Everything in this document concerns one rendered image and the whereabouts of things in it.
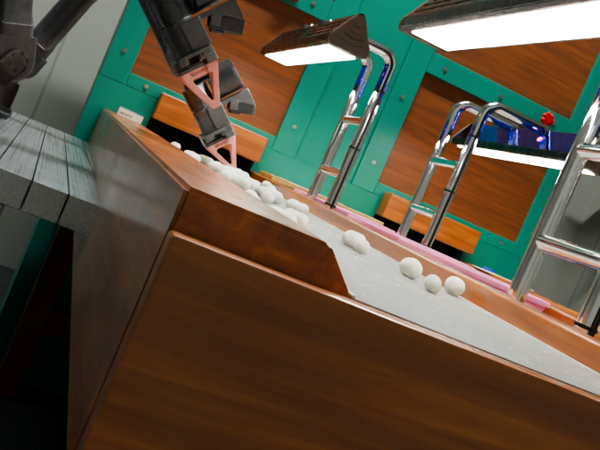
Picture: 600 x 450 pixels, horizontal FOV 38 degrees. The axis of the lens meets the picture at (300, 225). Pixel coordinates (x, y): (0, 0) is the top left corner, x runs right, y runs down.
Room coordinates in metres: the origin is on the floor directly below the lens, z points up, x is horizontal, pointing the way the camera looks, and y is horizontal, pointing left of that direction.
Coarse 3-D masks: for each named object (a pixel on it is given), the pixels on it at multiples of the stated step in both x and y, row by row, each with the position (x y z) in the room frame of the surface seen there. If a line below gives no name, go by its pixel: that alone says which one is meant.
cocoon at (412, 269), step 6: (408, 258) 1.00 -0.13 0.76; (402, 264) 0.99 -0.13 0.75; (408, 264) 0.98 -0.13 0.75; (414, 264) 0.98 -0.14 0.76; (420, 264) 0.98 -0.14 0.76; (402, 270) 0.99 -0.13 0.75; (408, 270) 0.98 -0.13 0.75; (414, 270) 0.97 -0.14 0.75; (420, 270) 0.98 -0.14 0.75; (408, 276) 0.98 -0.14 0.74; (414, 276) 0.98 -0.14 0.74
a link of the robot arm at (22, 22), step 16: (0, 0) 1.23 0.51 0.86; (16, 0) 1.24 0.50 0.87; (32, 0) 1.26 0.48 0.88; (0, 16) 1.23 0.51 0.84; (16, 16) 1.24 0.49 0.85; (32, 16) 1.27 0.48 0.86; (0, 32) 1.23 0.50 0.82; (16, 32) 1.24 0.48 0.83; (32, 32) 1.27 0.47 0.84; (0, 48) 1.24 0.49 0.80; (32, 48) 1.27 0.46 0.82; (32, 64) 1.28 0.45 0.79; (16, 80) 1.27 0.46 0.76
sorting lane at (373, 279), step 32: (320, 224) 1.41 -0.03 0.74; (352, 256) 0.93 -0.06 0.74; (384, 256) 1.25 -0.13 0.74; (352, 288) 0.58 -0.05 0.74; (384, 288) 0.70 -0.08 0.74; (416, 288) 0.86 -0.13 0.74; (416, 320) 0.56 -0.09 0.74; (448, 320) 0.66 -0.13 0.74; (480, 320) 0.81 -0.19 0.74; (512, 352) 0.63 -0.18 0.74; (544, 352) 0.75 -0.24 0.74; (576, 384) 0.59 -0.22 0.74
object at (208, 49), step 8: (176, 24) 1.42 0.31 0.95; (168, 32) 1.43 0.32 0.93; (176, 32) 1.42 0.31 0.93; (168, 40) 1.44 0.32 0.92; (176, 40) 1.43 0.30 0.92; (184, 40) 1.43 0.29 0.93; (176, 48) 1.43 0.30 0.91; (184, 48) 1.43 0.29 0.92; (208, 48) 1.42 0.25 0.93; (176, 56) 1.44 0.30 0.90; (184, 56) 1.43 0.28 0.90; (192, 56) 1.41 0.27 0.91; (176, 64) 1.42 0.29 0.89; (184, 64) 1.41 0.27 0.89; (192, 64) 1.46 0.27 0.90
